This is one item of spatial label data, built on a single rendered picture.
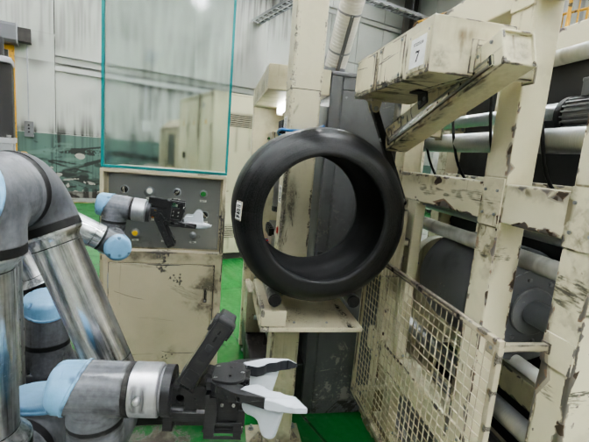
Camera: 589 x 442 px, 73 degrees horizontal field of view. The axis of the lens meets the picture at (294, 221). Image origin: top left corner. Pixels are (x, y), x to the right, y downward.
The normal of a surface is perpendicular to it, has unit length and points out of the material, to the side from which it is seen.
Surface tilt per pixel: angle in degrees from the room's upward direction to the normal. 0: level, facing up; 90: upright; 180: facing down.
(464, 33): 90
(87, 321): 82
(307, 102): 90
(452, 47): 90
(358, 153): 80
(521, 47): 72
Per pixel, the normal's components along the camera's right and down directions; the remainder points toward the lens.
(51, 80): 0.50, 0.18
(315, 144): 0.14, 0.00
